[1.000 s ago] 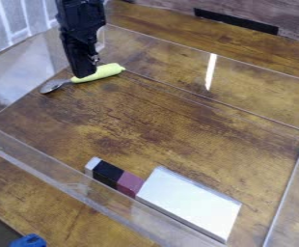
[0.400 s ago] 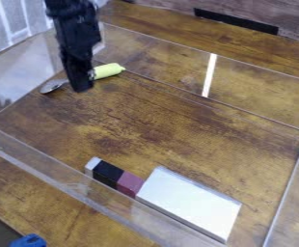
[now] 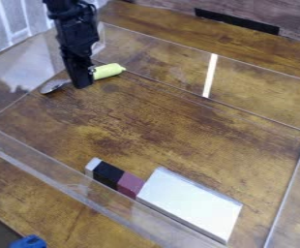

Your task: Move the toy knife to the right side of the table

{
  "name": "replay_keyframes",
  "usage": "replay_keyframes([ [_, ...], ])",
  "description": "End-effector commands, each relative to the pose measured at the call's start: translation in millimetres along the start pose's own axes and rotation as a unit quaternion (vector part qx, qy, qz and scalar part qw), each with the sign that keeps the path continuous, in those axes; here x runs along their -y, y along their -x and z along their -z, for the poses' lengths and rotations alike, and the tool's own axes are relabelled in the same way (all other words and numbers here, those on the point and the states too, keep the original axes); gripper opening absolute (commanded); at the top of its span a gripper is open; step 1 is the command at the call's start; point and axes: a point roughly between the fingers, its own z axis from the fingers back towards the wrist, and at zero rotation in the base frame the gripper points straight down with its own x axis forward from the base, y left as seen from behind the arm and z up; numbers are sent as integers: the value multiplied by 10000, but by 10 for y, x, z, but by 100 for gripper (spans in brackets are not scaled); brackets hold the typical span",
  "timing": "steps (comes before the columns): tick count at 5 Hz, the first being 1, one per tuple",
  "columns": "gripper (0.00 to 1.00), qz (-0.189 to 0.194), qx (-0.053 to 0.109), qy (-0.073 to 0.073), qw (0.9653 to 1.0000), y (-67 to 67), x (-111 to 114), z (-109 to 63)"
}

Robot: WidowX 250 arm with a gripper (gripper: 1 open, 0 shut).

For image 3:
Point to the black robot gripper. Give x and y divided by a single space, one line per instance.
74 17

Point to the blue object at edge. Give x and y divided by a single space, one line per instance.
30 241

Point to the green handled toy knife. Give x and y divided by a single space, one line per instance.
98 72

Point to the clear acrylic enclosure wall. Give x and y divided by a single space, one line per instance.
212 118

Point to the toy cleaver with block handle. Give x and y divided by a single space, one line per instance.
202 209

